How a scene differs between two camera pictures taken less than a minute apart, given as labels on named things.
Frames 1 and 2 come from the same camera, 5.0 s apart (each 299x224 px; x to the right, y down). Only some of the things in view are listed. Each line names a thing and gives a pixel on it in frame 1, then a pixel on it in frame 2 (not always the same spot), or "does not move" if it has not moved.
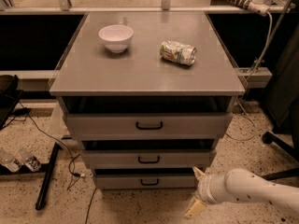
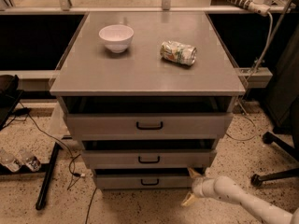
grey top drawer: (149, 126) does not move
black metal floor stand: (45, 170) does not move
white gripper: (205, 188) → (199, 187)
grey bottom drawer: (145, 181) does not move
